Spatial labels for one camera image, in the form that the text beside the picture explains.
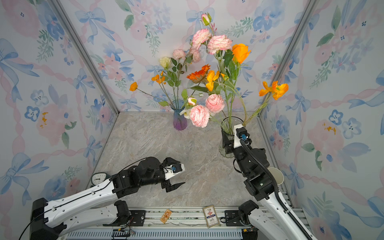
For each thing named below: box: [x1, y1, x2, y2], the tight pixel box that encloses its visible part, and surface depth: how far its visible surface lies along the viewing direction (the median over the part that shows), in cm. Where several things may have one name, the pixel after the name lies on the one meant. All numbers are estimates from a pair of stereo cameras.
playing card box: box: [202, 205, 220, 228], surface depth 75 cm
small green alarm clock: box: [91, 172, 111, 187], surface depth 84 cm
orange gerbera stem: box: [186, 64, 211, 99], surface depth 52 cm
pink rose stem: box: [171, 49, 192, 104], surface depth 88 cm
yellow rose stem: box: [159, 56, 181, 104], surface depth 94 cm
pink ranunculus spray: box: [192, 13, 232, 129], surface depth 48 cm
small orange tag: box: [160, 209, 172, 224], surface depth 76 cm
